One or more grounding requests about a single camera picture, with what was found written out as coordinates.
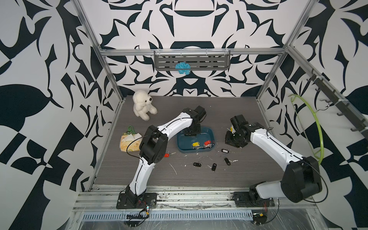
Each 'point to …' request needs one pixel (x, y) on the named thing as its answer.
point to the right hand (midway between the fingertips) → (226, 139)
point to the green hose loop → (290, 97)
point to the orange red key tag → (166, 155)
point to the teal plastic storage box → (184, 143)
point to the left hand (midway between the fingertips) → (195, 131)
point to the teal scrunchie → (183, 67)
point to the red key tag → (207, 142)
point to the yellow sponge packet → (127, 137)
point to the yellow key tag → (197, 143)
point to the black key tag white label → (224, 150)
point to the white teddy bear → (142, 105)
